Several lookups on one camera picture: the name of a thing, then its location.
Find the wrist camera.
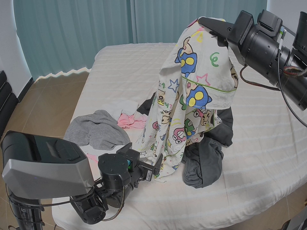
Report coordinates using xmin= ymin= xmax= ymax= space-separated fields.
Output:
xmin=257 ymin=9 xmax=284 ymax=37
xmin=116 ymin=143 xmax=141 ymax=168

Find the pink garment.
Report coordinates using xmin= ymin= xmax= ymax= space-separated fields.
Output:
xmin=117 ymin=113 xmax=147 ymax=130

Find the grey knitted garment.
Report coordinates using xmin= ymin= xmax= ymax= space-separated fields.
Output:
xmin=63 ymin=110 xmax=131 ymax=153

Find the black low cabinet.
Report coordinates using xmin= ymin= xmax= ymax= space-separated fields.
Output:
xmin=0 ymin=70 xmax=20 ymax=141

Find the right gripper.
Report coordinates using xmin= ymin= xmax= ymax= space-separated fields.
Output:
xmin=199 ymin=10 xmax=292 ymax=86

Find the white printed pyjama top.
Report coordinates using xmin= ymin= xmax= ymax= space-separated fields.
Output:
xmin=138 ymin=17 xmax=239 ymax=183

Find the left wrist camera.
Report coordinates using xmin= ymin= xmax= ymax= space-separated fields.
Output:
xmin=116 ymin=143 xmax=141 ymax=168

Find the blue-green curtain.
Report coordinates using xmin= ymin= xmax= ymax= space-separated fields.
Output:
xmin=130 ymin=0 xmax=268 ymax=45
xmin=13 ymin=0 xmax=137 ymax=81

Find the white garment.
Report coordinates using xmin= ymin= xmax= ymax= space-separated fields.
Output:
xmin=115 ymin=99 xmax=139 ymax=119

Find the thin black cable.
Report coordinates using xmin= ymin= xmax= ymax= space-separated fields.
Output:
xmin=278 ymin=41 xmax=307 ymax=128

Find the black garment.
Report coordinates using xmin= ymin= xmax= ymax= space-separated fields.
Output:
xmin=138 ymin=92 xmax=234 ymax=148

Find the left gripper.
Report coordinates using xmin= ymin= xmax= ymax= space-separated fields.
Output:
xmin=130 ymin=155 xmax=164 ymax=182

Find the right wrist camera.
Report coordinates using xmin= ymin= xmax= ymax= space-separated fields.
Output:
xmin=257 ymin=9 xmax=284 ymax=37

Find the bed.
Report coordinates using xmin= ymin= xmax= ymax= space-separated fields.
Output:
xmin=51 ymin=25 xmax=307 ymax=230

